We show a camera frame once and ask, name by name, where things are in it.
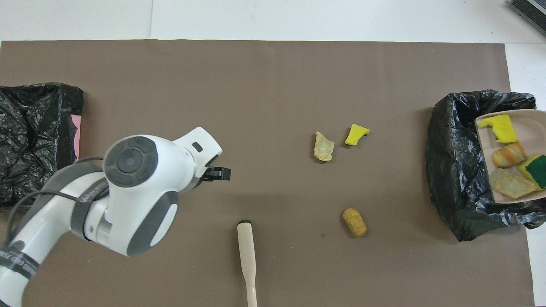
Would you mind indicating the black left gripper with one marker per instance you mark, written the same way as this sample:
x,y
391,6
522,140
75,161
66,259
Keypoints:
x,y
206,170

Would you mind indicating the beige hand brush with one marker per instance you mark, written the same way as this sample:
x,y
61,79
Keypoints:
x,y
247,247

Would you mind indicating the small yellow sponge wedge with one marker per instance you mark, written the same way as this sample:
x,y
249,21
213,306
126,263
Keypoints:
x,y
355,135

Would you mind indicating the brown bread piece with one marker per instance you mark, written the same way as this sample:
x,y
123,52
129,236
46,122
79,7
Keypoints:
x,y
354,221

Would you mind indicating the toy croissant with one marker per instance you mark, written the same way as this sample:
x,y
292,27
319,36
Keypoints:
x,y
507,155

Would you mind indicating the yellow notched sponge piece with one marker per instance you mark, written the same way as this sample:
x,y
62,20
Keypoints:
x,y
505,130

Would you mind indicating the beige plastic dustpan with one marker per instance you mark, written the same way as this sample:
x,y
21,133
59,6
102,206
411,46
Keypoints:
x,y
533,132

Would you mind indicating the green and yellow sponge piece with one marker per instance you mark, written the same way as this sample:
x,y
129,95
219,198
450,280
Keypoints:
x,y
537,170

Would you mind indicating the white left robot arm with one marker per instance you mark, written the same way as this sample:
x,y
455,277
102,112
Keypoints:
x,y
140,192

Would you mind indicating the black bag lined pink bin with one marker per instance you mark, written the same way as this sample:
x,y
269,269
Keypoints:
x,y
34,128

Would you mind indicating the brown paper table mat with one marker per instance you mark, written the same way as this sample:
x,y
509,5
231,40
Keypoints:
x,y
273,64

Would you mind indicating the dark ribbed device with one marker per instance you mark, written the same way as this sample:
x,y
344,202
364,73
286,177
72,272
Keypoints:
x,y
533,10

